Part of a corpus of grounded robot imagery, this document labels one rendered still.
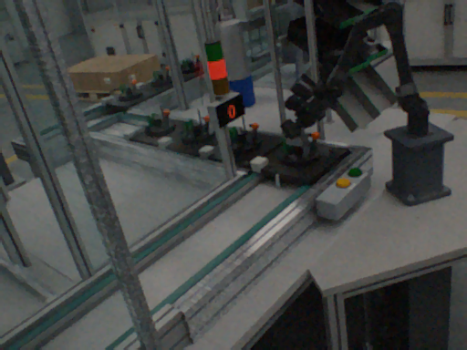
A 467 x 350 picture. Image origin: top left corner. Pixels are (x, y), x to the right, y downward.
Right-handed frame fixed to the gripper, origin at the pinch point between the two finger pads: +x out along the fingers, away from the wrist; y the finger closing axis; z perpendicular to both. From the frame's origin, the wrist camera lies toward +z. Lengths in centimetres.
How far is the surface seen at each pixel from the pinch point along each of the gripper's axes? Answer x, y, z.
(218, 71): -10.4, 20.5, 25.2
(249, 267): -4, 50, -23
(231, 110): -2.3, 19.1, 15.4
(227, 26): 42, -55, 66
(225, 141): 8.2, 19.8, 10.3
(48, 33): -52, 82, 24
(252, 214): 9.2, 29.2, -13.2
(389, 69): 60, -169, 6
